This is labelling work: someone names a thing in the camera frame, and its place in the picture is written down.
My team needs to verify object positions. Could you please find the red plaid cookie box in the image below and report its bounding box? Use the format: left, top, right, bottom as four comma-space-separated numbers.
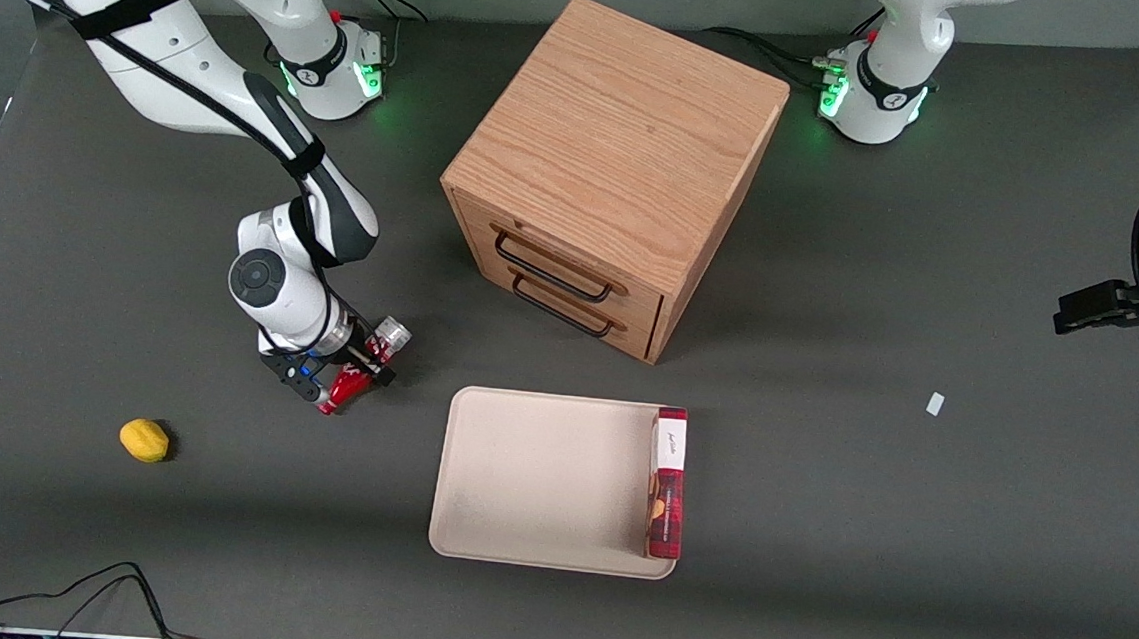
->
641, 405, 693, 562

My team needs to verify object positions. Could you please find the red coke bottle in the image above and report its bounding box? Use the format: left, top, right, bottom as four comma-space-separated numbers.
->
315, 311, 415, 422

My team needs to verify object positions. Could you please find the wooden drawer cabinet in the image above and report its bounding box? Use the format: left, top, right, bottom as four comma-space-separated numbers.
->
429, 0, 796, 375

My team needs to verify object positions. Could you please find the black metal drawer handle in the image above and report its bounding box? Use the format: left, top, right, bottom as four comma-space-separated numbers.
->
507, 272, 624, 341
490, 228, 619, 306

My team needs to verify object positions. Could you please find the black right arm base cable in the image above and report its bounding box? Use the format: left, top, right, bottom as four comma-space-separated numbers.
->
325, 0, 431, 72

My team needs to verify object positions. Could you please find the black arm base cable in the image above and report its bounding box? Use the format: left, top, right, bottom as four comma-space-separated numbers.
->
325, 0, 431, 72
696, 0, 887, 98

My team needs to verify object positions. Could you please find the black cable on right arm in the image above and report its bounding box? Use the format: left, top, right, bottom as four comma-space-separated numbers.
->
0, 0, 367, 360

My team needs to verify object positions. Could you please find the black left arm base cable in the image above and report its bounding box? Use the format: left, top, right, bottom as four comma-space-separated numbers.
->
696, 0, 887, 98

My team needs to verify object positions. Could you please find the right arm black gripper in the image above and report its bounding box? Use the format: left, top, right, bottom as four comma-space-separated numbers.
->
324, 323, 402, 391

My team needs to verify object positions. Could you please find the wooden drawer front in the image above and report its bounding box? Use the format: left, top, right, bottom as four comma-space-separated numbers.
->
450, 191, 676, 317
467, 253, 667, 364

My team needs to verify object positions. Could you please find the yellow lemon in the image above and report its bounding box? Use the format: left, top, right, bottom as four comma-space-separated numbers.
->
118, 416, 172, 465

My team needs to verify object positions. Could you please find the beige rectangular tray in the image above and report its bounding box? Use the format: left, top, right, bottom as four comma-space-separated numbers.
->
426, 384, 690, 582

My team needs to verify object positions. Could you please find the black table edge cable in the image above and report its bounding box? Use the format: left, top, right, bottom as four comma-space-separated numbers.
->
0, 552, 180, 639
54, 570, 183, 639

